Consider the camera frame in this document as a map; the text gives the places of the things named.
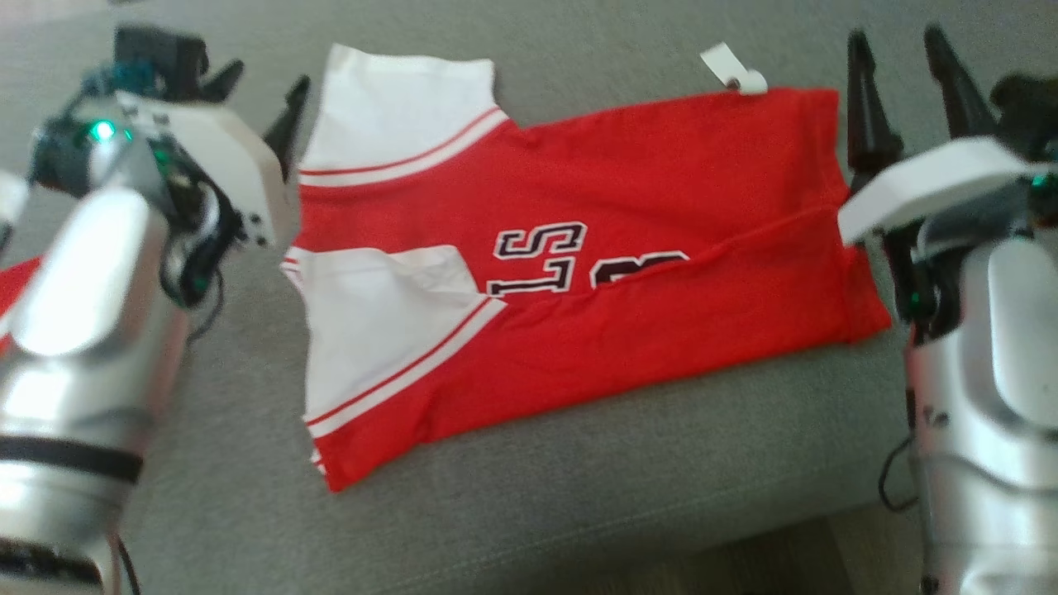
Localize black cable blue connector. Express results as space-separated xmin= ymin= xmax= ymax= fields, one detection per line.
xmin=878 ymin=436 xmax=922 ymax=512
xmin=81 ymin=59 xmax=170 ymax=100

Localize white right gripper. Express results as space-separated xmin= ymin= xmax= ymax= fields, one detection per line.
xmin=836 ymin=25 xmax=1058 ymax=345

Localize red jersey white sleeves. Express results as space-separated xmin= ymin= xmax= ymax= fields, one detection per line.
xmin=281 ymin=43 xmax=894 ymax=494

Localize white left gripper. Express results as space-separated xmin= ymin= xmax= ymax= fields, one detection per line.
xmin=31 ymin=59 xmax=312 ymax=308

